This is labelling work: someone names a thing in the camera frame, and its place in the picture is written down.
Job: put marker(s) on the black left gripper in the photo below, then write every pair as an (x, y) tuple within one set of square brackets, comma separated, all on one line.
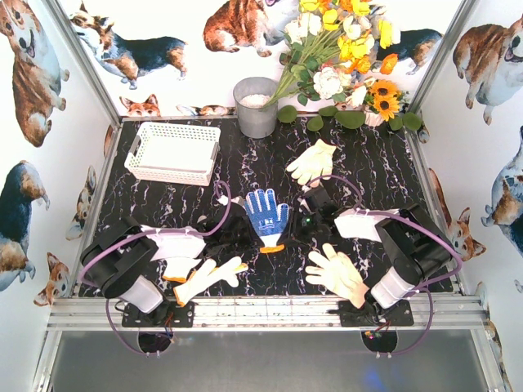
[(235, 220)]

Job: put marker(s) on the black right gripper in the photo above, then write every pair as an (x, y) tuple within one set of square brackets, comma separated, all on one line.
[(312, 208)]

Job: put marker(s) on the blue dotted white glove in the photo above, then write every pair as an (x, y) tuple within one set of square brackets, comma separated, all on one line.
[(268, 218)]

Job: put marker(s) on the white knit glove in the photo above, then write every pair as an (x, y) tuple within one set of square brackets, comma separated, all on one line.
[(274, 249)]

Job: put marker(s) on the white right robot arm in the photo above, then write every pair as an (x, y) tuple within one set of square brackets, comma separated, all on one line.
[(413, 244)]

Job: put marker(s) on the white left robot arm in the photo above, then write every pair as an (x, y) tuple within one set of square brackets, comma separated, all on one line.
[(115, 264)]

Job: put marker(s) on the white perforated storage basket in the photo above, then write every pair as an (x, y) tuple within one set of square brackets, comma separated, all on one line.
[(174, 153)]

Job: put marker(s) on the white glove orange cuff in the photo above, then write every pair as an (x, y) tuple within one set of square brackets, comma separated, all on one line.
[(207, 275)]

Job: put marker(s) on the cream glove near flowers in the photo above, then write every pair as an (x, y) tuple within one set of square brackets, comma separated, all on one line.
[(316, 161)]

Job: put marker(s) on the cream glove front right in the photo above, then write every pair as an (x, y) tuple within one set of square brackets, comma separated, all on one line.
[(335, 271)]

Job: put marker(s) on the orange striped white glove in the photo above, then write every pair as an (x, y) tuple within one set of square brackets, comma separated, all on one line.
[(178, 268)]

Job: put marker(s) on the sunflower pot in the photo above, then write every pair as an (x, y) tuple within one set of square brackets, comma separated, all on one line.
[(383, 102)]

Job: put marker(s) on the grey metal bucket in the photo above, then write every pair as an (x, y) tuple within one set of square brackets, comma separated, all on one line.
[(255, 109)]

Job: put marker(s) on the artificial flower bouquet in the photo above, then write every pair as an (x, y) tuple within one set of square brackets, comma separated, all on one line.
[(332, 46)]

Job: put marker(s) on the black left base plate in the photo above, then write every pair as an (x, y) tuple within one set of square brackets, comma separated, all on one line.
[(168, 313)]

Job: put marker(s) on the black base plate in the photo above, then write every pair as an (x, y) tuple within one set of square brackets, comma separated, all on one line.
[(399, 315), (168, 313)]

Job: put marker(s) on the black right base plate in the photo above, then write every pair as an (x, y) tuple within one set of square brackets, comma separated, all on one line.
[(399, 315)]

